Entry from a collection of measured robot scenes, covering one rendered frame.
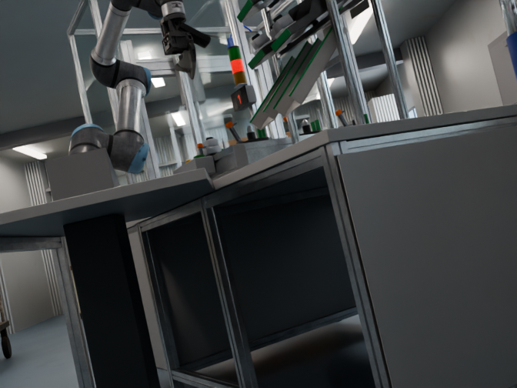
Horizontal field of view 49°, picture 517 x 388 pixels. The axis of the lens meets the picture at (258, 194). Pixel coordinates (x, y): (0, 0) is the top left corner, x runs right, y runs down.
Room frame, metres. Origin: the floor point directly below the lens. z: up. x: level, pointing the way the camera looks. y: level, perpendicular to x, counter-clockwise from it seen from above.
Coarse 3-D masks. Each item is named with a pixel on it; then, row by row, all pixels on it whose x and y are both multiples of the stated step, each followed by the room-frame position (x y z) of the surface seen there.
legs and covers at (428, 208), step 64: (448, 128) 1.44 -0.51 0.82; (512, 128) 1.55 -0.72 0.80; (320, 192) 2.99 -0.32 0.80; (384, 192) 1.30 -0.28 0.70; (448, 192) 1.40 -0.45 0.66; (512, 192) 1.52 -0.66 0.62; (192, 256) 2.65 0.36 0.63; (256, 256) 2.82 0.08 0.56; (320, 256) 3.00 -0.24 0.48; (384, 256) 1.28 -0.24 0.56; (448, 256) 1.37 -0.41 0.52; (512, 256) 1.49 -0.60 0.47; (192, 320) 2.62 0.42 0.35; (256, 320) 2.78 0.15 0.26; (320, 320) 2.90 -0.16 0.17; (384, 320) 1.26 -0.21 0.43; (448, 320) 1.35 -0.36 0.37; (512, 320) 1.46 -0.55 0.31; (192, 384) 2.29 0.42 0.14; (256, 384) 1.89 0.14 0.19; (384, 384) 1.26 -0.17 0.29; (448, 384) 1.32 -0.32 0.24; (512, 384) 1.43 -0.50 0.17
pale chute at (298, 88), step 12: (312, 48) 1.71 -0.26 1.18; (324, 48) 1.58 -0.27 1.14; (312, 60) 1.57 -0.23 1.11; (324, 60) 1.58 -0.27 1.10; (300, 72) 1.69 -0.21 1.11; (312, 72) 1.56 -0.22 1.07; (288, 84) 1.67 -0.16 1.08; (300, 84) 1.55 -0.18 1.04; (312, 84) 1.56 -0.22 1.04; (288, 96) 1.67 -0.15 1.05; (300, 96) 1.55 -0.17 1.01; (276, 108) 1.66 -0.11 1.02; (288, 108) 1.67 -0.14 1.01
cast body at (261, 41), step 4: (264, 32) 1.72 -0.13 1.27; (256, 36) 1.72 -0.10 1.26; (260, 36) 1.72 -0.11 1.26; (264, 36) 1.72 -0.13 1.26; (252, 40) 1.73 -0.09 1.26; (256, 40) 1.71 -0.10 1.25; (260, 40) 1.72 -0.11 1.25; (264, 40) 1.72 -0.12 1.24; (268, 40) 1.72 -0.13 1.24; (272, 40) 1.73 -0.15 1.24; (252, 44) 1.74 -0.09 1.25; (256, 44) 1.72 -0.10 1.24; (260, 44) 1.72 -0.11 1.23; (264, 44) 1.72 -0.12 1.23; (256, 48) 1.74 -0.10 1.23; (260, 48) 1.72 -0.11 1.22; (256, 52) 1.72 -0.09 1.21
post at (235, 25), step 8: (224, 0) 2.26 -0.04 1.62; (232, 0) 2.25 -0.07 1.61; (232, 8) 2.25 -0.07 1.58; (232, 16) 2.24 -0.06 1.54; (232, 24) 2.24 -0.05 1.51; (232, 32) 2.25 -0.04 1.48; (240, 32) 2.25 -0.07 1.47; (240, 40) 2.25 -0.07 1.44; (240, 48) 2.24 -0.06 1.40; (248, 72) 2.24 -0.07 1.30; (248, 80) 2.24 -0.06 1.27; (256, 96) 2.25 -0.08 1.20; (256, 104) 2.24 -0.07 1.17; (256, 128) 2.24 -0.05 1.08; (256, 136) 2.25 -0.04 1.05
